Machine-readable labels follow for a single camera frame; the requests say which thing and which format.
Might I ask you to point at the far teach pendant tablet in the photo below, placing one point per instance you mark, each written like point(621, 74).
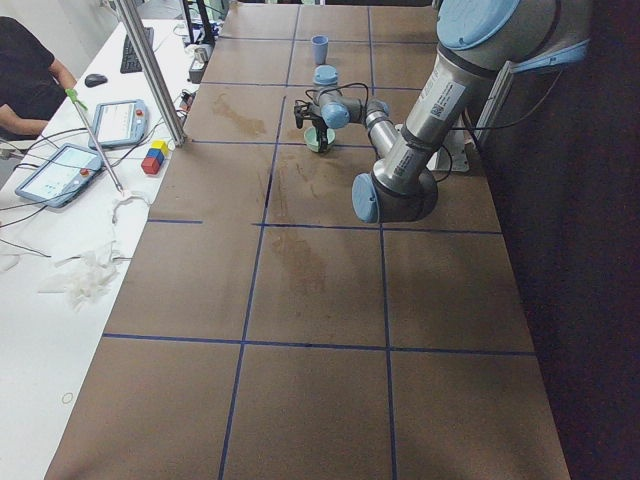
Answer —
point(120, 124)

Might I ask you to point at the green ceramic bowl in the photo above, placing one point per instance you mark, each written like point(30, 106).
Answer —
point(312, 142)

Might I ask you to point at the light blue plastic cup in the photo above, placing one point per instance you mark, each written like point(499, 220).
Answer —
point(320, 44)

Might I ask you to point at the person in black shirt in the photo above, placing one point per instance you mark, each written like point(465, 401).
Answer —
point(33, 82)

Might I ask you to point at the crumpled white tissues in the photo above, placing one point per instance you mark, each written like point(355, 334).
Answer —
point(87, 281)

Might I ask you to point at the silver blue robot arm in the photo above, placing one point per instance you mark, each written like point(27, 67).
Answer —
point(475, 40)

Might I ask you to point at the black computer mouse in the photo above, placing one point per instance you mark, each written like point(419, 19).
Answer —
point(94, 80)

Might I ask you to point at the thin metal rod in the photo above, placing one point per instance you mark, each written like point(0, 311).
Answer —
point(99, 149)

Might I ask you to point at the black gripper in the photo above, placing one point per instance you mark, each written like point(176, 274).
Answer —
point(325, 135)

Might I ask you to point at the steel cylinder weight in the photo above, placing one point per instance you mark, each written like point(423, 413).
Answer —
point(202, 53)

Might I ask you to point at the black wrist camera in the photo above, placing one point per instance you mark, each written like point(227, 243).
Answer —
point(303, 111)

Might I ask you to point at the teach pendant tablet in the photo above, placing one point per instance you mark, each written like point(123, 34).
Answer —
point(120, 124)
point(62, 177)

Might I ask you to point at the aluminium frame post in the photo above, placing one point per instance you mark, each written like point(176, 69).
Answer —
point(133, 25)

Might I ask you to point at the near teach pendant tablet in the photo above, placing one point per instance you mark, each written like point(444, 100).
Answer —
point(62, 177)

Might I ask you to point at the red blue yellow cube stack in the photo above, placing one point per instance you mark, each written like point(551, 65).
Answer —
point(155, 157)

